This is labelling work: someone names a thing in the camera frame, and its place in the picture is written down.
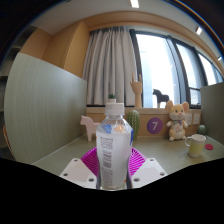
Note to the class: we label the flat round red coaster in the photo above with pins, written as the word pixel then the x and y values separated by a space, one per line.
pixel 209 146

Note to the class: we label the plush mouse toy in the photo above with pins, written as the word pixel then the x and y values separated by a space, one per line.
pixel 177 121

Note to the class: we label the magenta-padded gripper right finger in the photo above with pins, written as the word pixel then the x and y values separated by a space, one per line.
pixel 138 163

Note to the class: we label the tall green cactus ornament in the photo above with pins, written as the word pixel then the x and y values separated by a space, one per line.
pixel 135 123

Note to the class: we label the black horse figurine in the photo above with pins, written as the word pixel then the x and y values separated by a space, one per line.
pixel 160 97

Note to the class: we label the small plant in white pot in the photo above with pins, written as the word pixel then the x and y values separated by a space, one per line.
pixel 112 98

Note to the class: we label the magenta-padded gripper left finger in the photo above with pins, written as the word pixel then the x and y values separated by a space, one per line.
pixel 87 165

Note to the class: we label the pale yellow mug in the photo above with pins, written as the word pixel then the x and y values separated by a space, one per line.
pixel 196 146

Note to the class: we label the clear plastic water bottle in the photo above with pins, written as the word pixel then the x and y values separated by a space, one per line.
pixel 113 150

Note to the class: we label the round purple number sign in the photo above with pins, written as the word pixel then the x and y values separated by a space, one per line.
pixel 154 125

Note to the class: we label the green desk partition panel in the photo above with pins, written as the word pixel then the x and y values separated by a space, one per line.
pixel 213 113
pixel 43 110

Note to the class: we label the ceiling light strips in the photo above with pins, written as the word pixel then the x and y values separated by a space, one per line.
pixel 134 3

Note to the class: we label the grey window curtain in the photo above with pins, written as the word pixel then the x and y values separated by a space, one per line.
pixel 110 66

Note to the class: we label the wooden hand model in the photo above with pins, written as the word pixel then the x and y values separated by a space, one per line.
pixel 136 90

